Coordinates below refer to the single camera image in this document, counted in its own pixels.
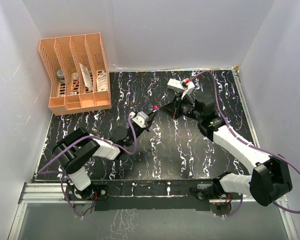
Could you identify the orange file organizer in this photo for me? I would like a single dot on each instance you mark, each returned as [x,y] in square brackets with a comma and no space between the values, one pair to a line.
[67,53]

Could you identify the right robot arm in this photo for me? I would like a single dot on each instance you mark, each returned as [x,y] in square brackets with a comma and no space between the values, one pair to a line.
[269,177]

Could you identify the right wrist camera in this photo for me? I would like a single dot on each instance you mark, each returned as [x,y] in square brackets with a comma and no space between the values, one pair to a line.
[187,87]

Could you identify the white paper packet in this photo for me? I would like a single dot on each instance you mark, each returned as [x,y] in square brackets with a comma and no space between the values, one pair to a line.
[86,77]

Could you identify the orange pen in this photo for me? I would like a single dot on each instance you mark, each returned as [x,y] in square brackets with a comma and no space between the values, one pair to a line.
[75,85]

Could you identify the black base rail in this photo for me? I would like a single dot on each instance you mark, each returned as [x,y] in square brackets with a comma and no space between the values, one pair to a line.
[152,195]

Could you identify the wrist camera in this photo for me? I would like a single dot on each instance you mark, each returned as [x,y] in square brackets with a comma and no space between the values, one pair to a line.
[140,118]
[187,87]

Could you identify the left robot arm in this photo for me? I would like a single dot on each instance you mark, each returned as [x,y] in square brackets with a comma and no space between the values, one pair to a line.
[74,151]

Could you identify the round tin in organizer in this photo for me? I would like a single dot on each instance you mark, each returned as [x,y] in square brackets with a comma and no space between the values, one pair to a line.
[60,75]

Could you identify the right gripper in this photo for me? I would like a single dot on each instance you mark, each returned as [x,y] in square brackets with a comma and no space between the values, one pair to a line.
[173,108]

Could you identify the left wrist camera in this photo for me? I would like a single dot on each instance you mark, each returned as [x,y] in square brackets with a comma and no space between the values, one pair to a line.
[140,118]

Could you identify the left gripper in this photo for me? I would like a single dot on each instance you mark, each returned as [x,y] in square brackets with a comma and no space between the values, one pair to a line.
[149,121]

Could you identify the white box on table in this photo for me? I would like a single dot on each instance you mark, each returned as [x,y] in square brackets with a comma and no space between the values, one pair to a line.
[175,85]

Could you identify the white labelled packet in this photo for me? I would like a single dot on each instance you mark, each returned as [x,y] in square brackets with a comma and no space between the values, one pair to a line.
[102,81]

